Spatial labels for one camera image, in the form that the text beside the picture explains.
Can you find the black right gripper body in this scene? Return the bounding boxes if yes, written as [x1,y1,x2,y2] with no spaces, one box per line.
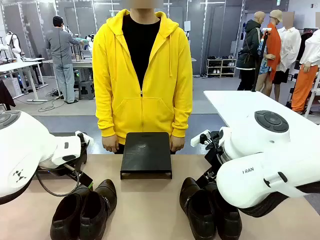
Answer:
[204,129,225,176]

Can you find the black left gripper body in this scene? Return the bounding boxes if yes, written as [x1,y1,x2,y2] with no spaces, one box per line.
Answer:
[37,163,78,179]

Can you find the person's right forearm yellow sleeve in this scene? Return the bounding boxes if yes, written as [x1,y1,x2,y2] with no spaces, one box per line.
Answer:
[95,97,118,138]

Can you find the person's left forearm yellow sleeve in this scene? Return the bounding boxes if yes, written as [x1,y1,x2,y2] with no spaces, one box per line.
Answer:
[171,97,194,138]

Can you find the black shoe stand arched sides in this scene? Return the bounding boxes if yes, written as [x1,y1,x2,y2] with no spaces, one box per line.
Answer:
[51,131,88,171]

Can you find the black flat shoe stand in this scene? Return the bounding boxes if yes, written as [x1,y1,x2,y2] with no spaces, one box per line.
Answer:
[119,131,173,180]

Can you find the person in yellow hoodie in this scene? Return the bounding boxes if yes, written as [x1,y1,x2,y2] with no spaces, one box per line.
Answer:
[91,8,194,155]

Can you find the person's left hand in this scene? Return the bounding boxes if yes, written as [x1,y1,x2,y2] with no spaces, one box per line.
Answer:
[169,134,185,154]

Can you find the person's right hand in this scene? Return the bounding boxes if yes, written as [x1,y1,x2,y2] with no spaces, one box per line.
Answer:
[101,134,120,153]

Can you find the white side table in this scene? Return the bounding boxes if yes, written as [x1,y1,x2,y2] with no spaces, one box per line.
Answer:
[203,89,320,125]

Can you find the grey plastic stool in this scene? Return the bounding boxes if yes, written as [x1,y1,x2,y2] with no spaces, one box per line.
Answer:
[78,79,95,101]

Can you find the white shoe rack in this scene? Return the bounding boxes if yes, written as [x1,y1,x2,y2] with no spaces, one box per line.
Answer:
[206,57,237,78]

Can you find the dark hanging garment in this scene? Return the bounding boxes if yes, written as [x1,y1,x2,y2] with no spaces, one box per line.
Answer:
[0,79,16,111]

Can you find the grey workbench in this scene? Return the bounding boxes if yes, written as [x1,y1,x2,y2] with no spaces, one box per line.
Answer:
[42,57,94,98]

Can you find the white desk with legs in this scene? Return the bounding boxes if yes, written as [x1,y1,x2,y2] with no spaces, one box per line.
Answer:
[0,61,49,103]

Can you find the mannequin in dark jacket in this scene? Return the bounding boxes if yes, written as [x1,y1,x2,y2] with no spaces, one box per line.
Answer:
[236,11,266,91]

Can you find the mannequin in orange trousers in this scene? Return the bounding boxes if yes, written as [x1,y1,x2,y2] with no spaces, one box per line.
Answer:
[291,29,320,114]

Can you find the man in grey clothes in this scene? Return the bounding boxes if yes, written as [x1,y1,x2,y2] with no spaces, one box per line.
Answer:
[44,15,85,105]

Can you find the mannequin in orange top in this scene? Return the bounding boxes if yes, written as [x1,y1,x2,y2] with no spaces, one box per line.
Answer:
[255,9,284,102]

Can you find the figure in white shirt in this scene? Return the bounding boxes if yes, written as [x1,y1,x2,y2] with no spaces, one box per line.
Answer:
[272,11,302,85]

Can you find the white humanoid robot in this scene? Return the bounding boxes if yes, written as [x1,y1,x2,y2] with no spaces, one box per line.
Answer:
[4,31,24,62]

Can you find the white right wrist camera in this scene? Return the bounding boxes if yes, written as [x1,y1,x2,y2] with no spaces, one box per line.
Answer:
[190,129,211,147]

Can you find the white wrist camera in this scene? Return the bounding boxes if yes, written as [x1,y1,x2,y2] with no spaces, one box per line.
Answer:
[74,130,95,146]
[190,129,211,147]

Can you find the dark left arm cable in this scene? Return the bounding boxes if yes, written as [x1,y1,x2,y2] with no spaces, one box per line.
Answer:
[36,172,82,197]

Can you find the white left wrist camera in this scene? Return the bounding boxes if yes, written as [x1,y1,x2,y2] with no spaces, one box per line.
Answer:
[74,130,95,146]

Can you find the black ribbed cable sleeve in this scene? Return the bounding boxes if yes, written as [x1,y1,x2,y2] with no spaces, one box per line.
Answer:
[237,186,320,218]

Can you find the black floor cables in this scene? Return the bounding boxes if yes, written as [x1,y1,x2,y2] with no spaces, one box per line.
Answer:
[37,88,65,113]

